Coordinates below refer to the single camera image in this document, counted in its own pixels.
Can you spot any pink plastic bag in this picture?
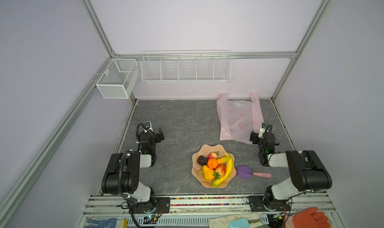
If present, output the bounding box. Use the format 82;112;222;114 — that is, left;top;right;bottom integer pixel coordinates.
217;92;264;144

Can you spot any orange tangerine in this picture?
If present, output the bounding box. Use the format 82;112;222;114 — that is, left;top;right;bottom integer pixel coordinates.
207;158;219;170

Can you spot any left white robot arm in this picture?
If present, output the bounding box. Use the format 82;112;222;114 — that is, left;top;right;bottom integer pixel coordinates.
101;121;164;209

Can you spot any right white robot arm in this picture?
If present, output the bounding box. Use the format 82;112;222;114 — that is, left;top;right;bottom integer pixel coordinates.
250;129;333;210

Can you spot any long yellow banana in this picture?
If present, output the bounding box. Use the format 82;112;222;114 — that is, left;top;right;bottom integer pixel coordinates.
212;153;234;187

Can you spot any small yellow-green banana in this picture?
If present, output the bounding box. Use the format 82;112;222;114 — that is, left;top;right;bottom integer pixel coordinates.
217;157;232;165

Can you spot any lower red strawberry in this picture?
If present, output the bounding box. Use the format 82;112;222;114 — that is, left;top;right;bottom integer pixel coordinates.
214;164;227;179

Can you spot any red strawberry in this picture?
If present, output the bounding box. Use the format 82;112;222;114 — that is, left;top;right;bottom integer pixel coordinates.
214;164;227;179
207;152;219;160

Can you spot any upper red strawberry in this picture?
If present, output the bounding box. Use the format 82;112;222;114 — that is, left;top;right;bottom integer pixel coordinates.
207;152;219;160

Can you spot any dark purple plum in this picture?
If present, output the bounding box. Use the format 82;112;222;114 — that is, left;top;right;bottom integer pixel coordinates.
197;155;208;166

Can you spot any beige scalloped fruit bowl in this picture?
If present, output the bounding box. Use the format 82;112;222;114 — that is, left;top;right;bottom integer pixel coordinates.
192;144;237;189

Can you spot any yellow pear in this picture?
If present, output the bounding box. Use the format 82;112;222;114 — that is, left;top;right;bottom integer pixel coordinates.
202;165;216;181

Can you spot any small white mesh basket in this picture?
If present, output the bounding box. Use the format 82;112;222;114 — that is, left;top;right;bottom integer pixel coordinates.
96;58;140;99

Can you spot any beige cloth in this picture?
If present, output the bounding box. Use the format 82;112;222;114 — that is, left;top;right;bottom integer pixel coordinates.
209;213;265;228

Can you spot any teal plastic object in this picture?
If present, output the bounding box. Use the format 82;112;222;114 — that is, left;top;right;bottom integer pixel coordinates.
229;218;250;228

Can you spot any orange rubber glove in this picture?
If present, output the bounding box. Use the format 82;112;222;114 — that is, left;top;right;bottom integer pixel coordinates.
284;207;331;228

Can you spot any blue white knit glove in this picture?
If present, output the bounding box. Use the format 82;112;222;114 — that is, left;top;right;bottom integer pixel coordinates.
84;218;118;228

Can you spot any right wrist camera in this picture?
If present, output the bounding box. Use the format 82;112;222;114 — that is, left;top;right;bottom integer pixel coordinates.
259;122;268;138

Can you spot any purple scoop pink handle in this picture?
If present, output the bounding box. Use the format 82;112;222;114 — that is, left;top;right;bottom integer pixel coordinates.
235;165;272;180

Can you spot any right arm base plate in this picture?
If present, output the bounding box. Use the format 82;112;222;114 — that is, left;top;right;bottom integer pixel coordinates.
247;195;291;212

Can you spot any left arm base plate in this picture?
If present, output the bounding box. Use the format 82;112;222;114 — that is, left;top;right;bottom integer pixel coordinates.
130;197;171;214

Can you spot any long white wire basket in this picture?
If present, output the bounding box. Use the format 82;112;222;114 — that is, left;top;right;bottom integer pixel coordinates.
141;50;232;83

